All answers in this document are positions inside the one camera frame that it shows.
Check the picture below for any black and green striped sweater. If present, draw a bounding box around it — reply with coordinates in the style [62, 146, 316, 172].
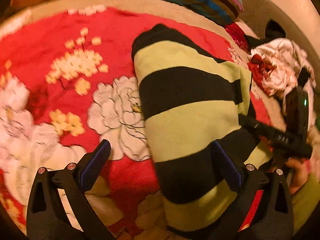
[131, 23, 273, 233]

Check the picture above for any white and red clothes pile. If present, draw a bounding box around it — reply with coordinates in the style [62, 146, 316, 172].
[224, 22, 317, 106]

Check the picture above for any person's right hand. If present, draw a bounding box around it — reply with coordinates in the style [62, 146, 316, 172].
[285, 158, 310, 195]

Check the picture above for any black garment by headboard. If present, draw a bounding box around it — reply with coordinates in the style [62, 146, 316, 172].
[245, 20, 286, 48]

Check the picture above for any beige bed sheet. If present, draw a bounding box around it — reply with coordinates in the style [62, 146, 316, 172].
[0, 0, 286, 131]

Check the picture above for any red floral blanket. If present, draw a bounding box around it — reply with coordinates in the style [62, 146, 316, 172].
[0, 4, 276, 240]

